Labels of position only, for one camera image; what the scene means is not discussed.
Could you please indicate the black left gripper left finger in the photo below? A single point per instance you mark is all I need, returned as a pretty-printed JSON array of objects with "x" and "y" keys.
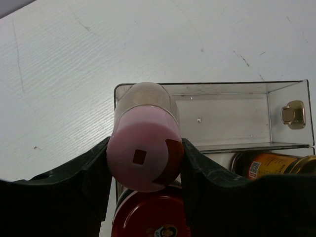
[{"x": 68, "y": 201}]

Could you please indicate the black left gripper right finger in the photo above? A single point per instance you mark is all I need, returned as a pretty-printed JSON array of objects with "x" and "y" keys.
[{"x": 220, "y": 203}]

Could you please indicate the red lid chili jar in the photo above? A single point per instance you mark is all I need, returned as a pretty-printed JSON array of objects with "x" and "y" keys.
[{"x": 253, "y": 165}]

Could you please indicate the red lid dark sauce jar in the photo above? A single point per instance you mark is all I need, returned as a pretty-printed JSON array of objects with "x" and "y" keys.
[{"x": 155, "y": 214}]

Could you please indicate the pink cap spice shaker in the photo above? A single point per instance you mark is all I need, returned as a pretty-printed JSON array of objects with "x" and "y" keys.
[{"x": 145, "y": 149}]

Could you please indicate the clear tiered organizer rack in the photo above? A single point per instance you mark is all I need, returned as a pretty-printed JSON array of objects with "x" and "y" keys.
[{"x": 232, "y": 117}]

